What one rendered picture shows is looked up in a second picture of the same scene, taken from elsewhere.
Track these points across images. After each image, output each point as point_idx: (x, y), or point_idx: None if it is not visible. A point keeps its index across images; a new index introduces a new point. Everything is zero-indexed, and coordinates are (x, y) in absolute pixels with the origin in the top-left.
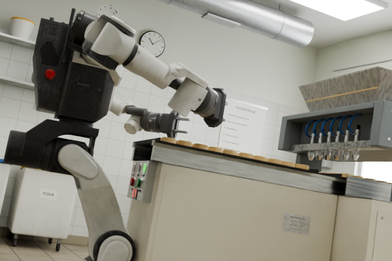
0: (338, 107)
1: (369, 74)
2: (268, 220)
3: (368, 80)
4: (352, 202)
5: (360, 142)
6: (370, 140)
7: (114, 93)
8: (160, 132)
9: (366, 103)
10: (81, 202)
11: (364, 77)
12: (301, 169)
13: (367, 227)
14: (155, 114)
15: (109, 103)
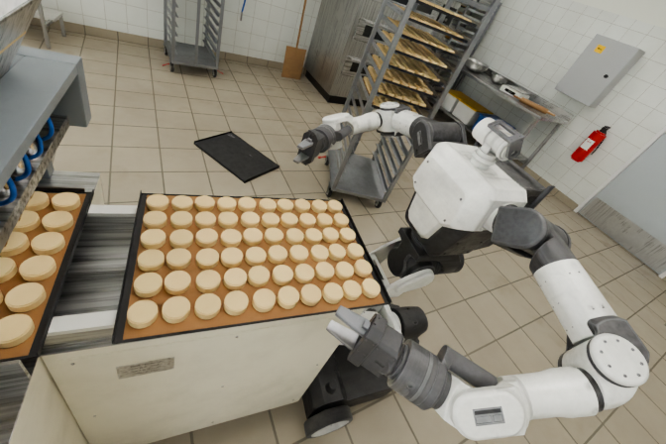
0: (43, 112)
1: (29, 11)
2: None
3: (23, 22)
4: (92, 203)
5: (55, 140)
6: (86, 120)
7: (413, 199)
8: (388, 378)
9: (71, 73)
10: None
11: (21, 19)
12: (170, 194)
13: (103, 199)
14: (416, 343)
15: (408, 205)
